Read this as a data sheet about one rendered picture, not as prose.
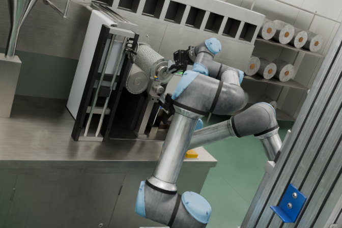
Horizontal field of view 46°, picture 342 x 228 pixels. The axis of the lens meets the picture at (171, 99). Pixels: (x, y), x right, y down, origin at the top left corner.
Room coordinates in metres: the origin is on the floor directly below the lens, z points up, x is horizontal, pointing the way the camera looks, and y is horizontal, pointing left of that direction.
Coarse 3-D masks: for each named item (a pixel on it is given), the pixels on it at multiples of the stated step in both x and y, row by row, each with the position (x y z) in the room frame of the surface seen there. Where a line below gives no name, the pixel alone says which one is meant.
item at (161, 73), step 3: (162, 66) 1.98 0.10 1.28; (165, 66) 1.98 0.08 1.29; (159, 69) 1.97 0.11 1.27; (162, 69) 1.98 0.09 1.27; (165, 69) 1.99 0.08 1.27; (156, 72) 1.98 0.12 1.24; (159, 72) 1.97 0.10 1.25; (162, 72) 1.98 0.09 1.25; (165, 72) 1.99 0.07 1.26; (159, 75) 1.97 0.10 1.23; (162, 75) 1.99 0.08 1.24; (165, 75) 2.00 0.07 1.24; (168, 75) 2.00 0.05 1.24; (159, 78) 1.98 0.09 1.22; (162, 78) 1.99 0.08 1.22; (165, 78) 2.00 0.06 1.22
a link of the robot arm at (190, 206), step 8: (184, 192) 1.26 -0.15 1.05; (192, 192) 1.28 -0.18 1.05; (184, 200) 1.22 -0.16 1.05; (192, 200) 1.23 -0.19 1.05; (200, 200) 1.26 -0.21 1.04; (176, 208) 1.20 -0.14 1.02; (184, 208) 1.20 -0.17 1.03; (192, 208) 1.19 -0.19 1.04; (200, 208) 1.21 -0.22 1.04; (208, 208) 1.23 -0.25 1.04; (176, 216) 1.19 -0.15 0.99; (184, 216) 1.19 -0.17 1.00; (192, 216) 1.19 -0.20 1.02; (200, 216) 1.19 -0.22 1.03; (208, 216) 1.21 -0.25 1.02; (168, 224) 1.20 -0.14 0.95; (176, 224) 1.19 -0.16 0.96; (184, 224) 1.19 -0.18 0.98; (192, 224) 1.19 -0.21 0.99; (200, 224) 1.19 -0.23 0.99
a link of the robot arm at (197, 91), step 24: (192, 72) 1.34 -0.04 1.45; (192, 96) 1.29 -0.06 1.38; (216, 96) 1.29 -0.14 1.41; (192, 120) 1.29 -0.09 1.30; (168, 144) 1.27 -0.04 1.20; (168, 168) 1.24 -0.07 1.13; (144, 192) 1.21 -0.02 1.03; (168, 192) 1.21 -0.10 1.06; (144, 216) 1.20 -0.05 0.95; (168, 216) 1.19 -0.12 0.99
